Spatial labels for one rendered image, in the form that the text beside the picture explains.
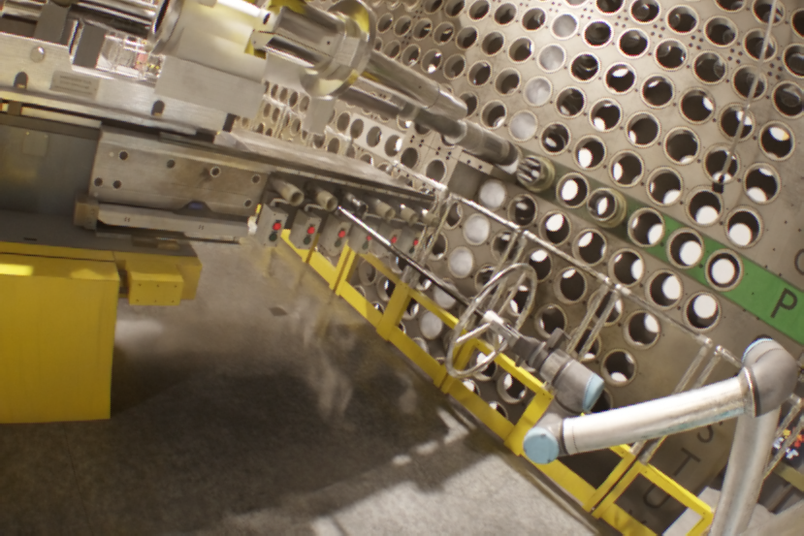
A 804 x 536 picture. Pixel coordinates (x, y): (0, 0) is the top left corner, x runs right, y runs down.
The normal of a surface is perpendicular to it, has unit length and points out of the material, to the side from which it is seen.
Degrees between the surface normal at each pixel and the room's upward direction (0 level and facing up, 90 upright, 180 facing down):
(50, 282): 90
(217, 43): 68
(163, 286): 90
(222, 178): 90
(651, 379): 90
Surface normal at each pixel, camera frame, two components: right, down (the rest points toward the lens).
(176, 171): 0.65, 0.44
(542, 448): -0.61, 0.02
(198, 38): 0.74, 0.07
